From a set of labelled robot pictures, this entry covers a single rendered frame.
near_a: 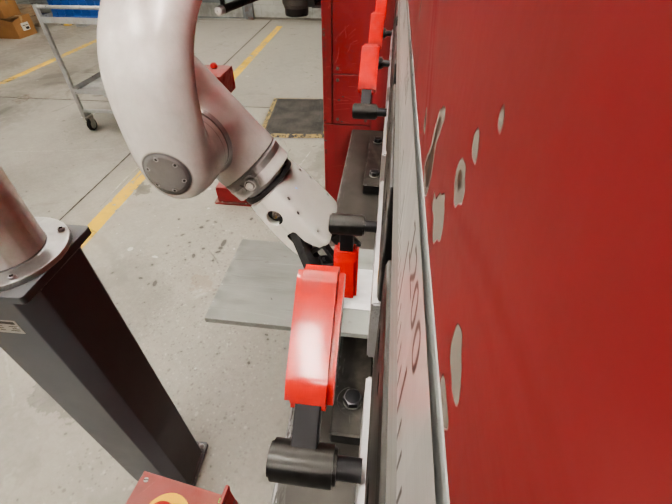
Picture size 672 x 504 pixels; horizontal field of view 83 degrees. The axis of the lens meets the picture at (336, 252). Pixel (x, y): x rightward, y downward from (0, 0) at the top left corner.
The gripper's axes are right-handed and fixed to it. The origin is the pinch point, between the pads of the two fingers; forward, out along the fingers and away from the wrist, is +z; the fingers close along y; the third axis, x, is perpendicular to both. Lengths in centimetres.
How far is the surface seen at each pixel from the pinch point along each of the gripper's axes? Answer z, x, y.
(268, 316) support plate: -1.4, 12.1, -7.1
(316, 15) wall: -5, 160, 714
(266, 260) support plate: -3.6, 14.7, 4.5
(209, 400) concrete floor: 46, 111, 25
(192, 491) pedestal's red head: 9.0, 33.9, -24.5
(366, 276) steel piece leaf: 7.2, 1.6, 2.6
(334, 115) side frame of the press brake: 3, 19, 86
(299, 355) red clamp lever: -16.5, -15.4, -31.2
